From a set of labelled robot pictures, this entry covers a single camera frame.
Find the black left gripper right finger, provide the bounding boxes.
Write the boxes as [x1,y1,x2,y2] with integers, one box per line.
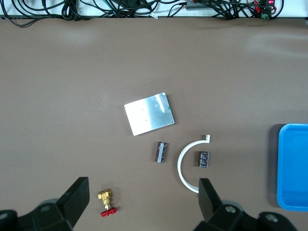
[192,178,258,231]

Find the blue plastic tray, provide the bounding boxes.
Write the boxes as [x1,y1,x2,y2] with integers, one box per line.
[276,123,308,212]

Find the black connector block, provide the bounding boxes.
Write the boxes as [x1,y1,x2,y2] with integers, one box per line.
[196,150,210,168]
[153,141,169,164]

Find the brown table cover mat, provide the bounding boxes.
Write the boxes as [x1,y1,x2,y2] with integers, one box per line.
[0,16,308,231]

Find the silver metal plate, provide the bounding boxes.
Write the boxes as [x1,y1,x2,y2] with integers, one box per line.
[124,91,176,137]

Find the tangle of black cables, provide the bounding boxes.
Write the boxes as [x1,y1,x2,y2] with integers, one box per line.
[0,0,308,28]

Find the brass valve red handle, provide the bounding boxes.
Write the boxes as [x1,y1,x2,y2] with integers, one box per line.
[97,189,118,218]

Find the white curved plastic bracket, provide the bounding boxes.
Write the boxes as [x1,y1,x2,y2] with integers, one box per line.
[177,134,212,194]

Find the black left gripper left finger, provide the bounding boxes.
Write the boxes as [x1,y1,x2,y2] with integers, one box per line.
[18,177,90,231]

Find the electronic module red green connectors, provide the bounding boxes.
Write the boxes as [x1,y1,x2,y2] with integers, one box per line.
[254,0,281,20]

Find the grey usb hub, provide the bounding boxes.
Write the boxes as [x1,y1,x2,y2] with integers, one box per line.
[184,0,218,12]

